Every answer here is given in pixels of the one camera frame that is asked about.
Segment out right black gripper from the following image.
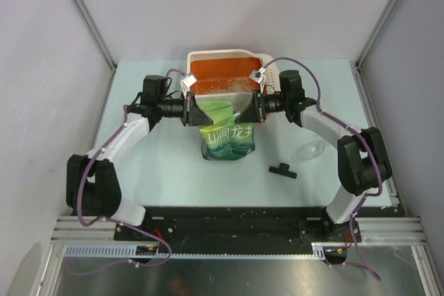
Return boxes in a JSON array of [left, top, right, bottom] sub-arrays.
[[236, 88, 290, 123]]

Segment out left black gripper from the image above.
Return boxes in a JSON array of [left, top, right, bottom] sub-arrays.
[[157, 92, 212, 127]]

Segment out green litter bag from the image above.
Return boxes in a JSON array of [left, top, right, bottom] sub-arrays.
[[198, 100, 255, 161]]

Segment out orange and cream litter box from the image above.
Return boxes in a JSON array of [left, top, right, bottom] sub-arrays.
[[187, 49, 273, 113]]

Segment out black bag clip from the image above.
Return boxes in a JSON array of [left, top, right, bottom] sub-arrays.
[[268, 163, 298, 180]]

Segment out clear plastic scoop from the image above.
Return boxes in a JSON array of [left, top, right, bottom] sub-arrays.
[[296, 141, 328, 161]]

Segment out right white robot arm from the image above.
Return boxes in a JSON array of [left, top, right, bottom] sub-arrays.
[[235, 70, 393, 241]]

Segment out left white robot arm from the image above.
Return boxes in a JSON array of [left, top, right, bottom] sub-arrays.
[[66, 73, 213, 241]]

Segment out beige cat litter granules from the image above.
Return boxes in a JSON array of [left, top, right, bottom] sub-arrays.
[[191, 78, 259, 95]]

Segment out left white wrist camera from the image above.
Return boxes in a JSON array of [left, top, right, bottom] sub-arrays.
[[180, 73, 197, 96]]

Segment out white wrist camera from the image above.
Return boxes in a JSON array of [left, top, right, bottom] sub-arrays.
[[180, 73, 197, 96], [249, 67, 266, 93]]

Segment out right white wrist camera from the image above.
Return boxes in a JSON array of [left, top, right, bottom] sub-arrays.
[[249, 67, 266, 93]]

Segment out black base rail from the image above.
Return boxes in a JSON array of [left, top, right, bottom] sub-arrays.
[[114, 207, 361, 256]]

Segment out white slotted cable duct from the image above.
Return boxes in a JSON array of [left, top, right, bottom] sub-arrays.
[[62, 242, 348, 261]]

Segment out left aluminium frame post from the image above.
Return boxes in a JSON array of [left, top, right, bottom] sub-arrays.
[[71, 0, 117, 73]]

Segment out aluminium frame post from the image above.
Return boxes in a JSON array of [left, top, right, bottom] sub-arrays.
[[355, 0, 401, 71], [71, 0, 117, 73]]

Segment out right aluminium frame post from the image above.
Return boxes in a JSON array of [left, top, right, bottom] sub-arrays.
[[355, 0, 401, 71]]

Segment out aluminium side rail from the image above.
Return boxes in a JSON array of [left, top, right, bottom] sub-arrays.
[[349, 63, 444, 296]]

